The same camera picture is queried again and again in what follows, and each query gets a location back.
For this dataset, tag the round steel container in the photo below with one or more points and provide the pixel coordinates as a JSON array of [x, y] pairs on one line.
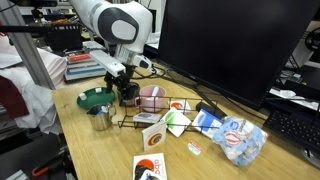
[[135, 92]]

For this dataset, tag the white papers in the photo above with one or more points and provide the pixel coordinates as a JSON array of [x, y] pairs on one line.
[[286, 94]]

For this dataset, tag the grey round base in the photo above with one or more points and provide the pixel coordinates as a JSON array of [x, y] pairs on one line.
[[313, 158]]

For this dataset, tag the pink cup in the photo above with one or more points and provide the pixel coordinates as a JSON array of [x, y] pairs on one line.
[[150, 103]]

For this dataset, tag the white card with green print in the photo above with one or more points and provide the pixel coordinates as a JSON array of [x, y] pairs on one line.
[[175, 121]]

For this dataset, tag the dark red cloth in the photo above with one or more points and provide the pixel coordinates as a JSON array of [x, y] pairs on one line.
[[11, 96]]

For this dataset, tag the green plate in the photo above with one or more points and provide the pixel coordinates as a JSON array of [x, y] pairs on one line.
[[91, 100]]

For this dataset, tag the blue and white packet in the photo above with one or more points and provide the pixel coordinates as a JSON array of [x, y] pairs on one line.
[[205, 123]]

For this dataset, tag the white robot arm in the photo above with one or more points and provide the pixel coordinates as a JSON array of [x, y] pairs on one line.
[[100, 16]]

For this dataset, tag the blue white stick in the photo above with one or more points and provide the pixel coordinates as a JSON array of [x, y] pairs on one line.
[[101, 111]]

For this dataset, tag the small white tube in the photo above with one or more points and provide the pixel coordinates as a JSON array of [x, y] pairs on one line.
[[155, 90]]

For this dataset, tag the white cloth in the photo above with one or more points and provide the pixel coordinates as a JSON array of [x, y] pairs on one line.
[[36, 100]]

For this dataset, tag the black horizontal rail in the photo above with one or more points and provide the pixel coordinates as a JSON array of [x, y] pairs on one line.
[[20, 29]]

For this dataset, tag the small white block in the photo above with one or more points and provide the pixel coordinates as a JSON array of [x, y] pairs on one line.
[[82, 96], [98, 90]]

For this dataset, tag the aluminium frame post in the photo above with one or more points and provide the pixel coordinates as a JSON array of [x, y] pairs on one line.
[[30, 50]]

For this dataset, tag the clear bag of blue-white packets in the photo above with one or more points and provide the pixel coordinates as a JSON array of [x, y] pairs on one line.
[[240, 140]]

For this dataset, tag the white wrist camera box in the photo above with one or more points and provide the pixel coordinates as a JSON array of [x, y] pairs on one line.
[[106, 62]]

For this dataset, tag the stack of books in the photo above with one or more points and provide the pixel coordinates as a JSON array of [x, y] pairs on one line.
[[83, 71]]

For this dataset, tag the black monitor stand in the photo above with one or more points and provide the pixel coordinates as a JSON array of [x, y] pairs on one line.
[[205, 98]]

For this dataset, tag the white booklet with blue circle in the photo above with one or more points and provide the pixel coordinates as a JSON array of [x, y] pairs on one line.
[[146, 117]]

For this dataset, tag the black power brick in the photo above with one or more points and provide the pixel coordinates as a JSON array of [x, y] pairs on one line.
[[200, 106]]

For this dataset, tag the small red green sticker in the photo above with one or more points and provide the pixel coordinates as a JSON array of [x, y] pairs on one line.
[[195, 148]]

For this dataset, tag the white card with orange print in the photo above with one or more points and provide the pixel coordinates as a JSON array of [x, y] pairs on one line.
[[180, 106]]

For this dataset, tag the black keyboard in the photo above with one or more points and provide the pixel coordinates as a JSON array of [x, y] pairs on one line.
[[293, 128]]

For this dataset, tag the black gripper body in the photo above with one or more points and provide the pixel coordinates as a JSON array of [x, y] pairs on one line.
[[125, 75]]

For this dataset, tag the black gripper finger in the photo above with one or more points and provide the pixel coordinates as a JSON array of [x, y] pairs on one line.
[[109, 83], [125, 91]]

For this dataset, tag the white card orange blue circle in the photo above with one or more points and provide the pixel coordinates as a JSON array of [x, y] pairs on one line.
[[150, 176]]

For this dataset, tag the red marker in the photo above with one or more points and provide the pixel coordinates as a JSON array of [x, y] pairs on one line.
[[80, 57]]

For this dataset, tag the large black monitor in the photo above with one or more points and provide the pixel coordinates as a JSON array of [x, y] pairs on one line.
[[233, 43]]

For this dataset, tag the black crate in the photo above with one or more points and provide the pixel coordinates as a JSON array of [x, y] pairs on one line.
[[63, 40]]

